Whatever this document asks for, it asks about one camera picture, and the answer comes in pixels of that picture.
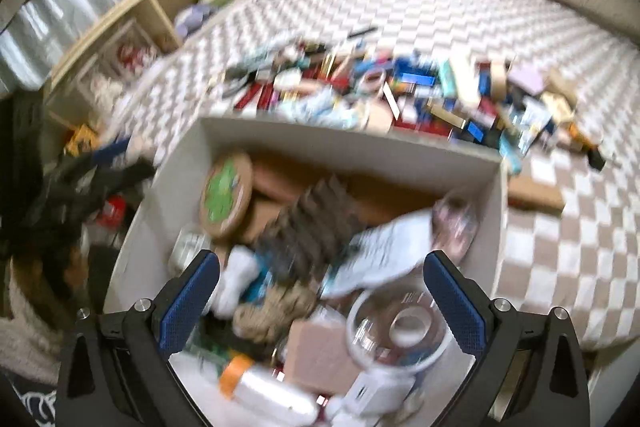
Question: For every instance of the small white plastic bottle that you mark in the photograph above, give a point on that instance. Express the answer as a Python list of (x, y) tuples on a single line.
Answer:
[(237, 277)]

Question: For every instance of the yellow orange box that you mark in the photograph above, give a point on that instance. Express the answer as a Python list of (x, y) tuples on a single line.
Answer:
[(82, 142)]

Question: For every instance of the pile of small mixed goods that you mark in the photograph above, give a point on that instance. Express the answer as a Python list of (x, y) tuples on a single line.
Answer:
[(425, 82)]

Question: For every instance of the purple plush toy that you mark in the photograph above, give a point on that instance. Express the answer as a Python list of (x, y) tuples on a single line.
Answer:
[(192, 19)]

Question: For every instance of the white printed paper packet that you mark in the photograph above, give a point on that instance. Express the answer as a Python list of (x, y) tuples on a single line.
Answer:
[(385, 247)]

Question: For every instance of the dark ribbed foam block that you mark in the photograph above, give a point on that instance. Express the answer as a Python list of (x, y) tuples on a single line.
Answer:
[(310, 227)]

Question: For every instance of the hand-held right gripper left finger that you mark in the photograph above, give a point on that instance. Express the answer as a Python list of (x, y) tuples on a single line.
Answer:
[(190, 302)]

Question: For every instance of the grey curtain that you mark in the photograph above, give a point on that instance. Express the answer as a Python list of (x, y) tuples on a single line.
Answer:
[(75, 2)]

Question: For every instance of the brown cardboard sheet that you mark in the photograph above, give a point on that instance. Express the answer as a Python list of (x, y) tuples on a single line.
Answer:
[(285, 187)]

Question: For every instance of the clear round plastic container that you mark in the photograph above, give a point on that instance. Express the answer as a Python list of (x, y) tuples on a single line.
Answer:
[(370, 337)]

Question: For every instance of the white bottle orange cap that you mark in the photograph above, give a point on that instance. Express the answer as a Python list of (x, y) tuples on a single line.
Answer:
[(270, 392)]

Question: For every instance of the beige white checkered blanket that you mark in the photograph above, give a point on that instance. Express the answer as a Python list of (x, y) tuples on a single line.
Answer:
[(575, 232)]

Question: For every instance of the clear round pink patterned case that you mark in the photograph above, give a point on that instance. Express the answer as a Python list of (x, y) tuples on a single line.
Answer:
[(455, 227)]

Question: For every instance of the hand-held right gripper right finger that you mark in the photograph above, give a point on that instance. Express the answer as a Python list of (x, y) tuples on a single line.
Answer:
[(455, 302)]

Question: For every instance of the beige knitted cloth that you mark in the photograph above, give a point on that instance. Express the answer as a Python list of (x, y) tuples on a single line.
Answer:
[(30, 327)]

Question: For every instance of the clear display case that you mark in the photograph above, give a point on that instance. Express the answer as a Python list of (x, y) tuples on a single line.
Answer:
[(130, 52)]

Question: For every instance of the flat brown cardboard piece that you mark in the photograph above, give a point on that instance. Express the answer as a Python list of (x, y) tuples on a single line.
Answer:
[(535, 194)]

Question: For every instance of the white box container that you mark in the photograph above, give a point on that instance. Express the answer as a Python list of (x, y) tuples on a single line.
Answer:
[(350, 142)]

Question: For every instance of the pink block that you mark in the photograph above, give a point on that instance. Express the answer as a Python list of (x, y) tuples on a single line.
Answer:
[(320, 354)]

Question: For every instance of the beige twine ball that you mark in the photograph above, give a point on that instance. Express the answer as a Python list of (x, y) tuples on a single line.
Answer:
[(270, 312)]

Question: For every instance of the white charger plug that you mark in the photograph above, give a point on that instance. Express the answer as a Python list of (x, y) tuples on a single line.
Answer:
[(365, 394)]

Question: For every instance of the round cork coaster green print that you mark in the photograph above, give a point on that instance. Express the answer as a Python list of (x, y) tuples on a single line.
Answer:
[(225, 194)]

